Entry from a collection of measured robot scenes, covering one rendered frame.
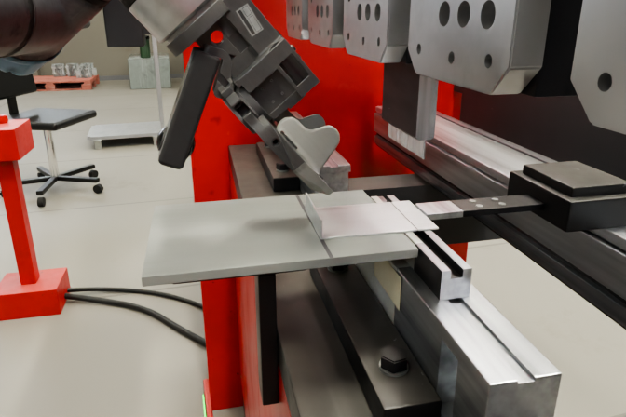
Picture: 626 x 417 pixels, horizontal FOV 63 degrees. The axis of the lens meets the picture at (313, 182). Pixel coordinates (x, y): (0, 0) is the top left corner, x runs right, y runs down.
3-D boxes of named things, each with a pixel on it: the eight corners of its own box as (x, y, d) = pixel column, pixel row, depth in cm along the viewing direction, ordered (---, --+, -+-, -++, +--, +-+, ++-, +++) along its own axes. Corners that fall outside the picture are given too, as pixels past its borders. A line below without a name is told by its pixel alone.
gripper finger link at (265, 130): (306, 163, 48) (242, 92, 46) (293, 174, 48) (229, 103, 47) (302, 156, 53) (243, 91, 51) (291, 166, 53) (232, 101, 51)
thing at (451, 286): (370, 218, 66) (371, 196, 65) (392, 216, 67) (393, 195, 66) (439, 300, 48) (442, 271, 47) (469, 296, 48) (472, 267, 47)
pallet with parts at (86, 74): (100, 82, 897) (97, 61, 885) (94, 89, 818) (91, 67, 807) (20, 85, 865) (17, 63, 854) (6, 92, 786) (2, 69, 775)
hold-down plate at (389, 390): (308, 272, 72) (308, 253, 71) (346, 268, 73) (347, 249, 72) (382, 437, 44) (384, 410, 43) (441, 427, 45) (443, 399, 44)
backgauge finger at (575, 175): (401, 206, 66) (402, 168, 64) (577, 191, 71) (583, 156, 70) (442, 246, 55) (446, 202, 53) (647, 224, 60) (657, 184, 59)
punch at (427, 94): (380, 137, 61) (384, 55, 58) (396, 136, 62) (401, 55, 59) (414, 159, 52) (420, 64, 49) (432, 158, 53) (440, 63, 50)
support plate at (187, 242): (155, 212, 62) (154, 205, 62) (362, 196, 68) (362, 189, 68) (142, 287, 46) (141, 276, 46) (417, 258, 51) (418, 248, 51)
